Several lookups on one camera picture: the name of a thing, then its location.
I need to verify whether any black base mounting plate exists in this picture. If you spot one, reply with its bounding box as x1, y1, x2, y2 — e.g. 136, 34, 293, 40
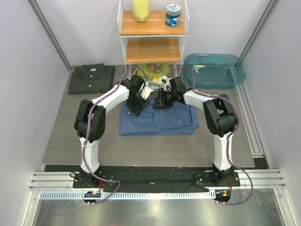
45, 165, 240, 193

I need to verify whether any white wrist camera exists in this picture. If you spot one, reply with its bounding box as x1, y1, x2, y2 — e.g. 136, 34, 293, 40
141, 87, 153, 99
160, 75, 172, 91

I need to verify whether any green picture book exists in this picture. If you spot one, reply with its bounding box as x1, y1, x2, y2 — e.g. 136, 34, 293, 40
137, 63, 169, 76

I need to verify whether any teal plastic basin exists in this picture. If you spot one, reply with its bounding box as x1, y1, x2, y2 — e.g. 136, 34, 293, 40
183, 54, 246, 89

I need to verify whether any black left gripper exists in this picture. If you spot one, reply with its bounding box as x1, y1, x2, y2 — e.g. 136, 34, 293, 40
127, 92, 149, 116

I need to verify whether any blue jar with lid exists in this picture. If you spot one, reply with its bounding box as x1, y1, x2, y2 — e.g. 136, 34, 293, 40
165, 4, 181, 26

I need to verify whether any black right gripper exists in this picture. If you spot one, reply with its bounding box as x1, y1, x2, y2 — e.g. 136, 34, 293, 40
153, 89, 176, 109

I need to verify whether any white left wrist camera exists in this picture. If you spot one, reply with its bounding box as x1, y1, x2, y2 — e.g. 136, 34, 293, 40
141, 87, 153, 99

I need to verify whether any folded dark grey shirt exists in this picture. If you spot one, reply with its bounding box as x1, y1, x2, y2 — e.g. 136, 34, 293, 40
68, 64, 115, 95

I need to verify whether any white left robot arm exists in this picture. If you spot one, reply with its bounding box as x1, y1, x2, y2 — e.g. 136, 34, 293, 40
70, 75, 153, 188

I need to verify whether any blue plaid long sleeve shirt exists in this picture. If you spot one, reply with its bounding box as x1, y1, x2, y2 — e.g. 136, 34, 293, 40
120, 98, 199, 136

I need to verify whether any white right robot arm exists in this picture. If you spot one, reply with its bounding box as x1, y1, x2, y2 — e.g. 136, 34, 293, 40
154, 77, 239, 186

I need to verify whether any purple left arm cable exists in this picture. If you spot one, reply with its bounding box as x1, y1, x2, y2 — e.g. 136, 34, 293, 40
82, 66, 149, 204

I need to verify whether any yellow vase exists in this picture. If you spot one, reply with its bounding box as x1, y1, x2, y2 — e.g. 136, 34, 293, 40
132, 0, 151, 23

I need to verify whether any white wire wooden shelf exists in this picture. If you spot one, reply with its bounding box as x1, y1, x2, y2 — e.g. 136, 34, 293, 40
117, 0, 190, 77

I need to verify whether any white slotted cable duct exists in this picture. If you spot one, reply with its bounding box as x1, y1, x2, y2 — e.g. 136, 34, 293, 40
40, 190, 216, 201

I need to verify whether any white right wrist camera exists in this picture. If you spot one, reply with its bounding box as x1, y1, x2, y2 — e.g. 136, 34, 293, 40
160, 75, 172, 91

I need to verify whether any stack of books and papers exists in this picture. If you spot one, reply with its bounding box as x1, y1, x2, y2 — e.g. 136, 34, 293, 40
132, 63, 177, 89

